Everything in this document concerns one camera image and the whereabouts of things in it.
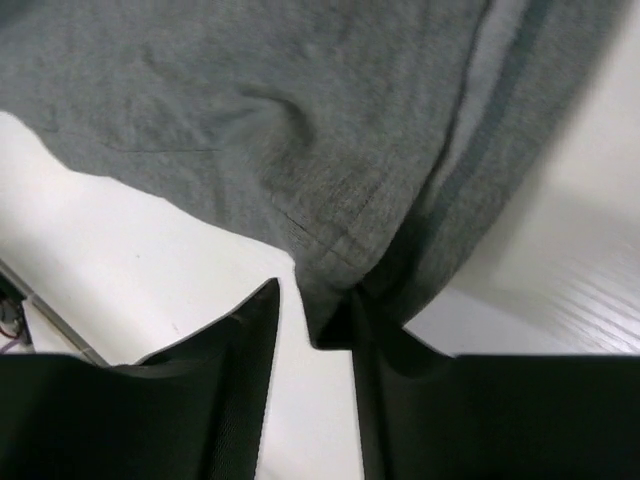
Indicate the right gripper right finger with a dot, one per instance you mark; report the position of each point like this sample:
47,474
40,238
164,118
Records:
426,415

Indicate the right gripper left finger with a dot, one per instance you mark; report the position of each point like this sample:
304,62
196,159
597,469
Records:
193,410

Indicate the grey shorts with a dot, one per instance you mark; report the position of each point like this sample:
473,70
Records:
376,142

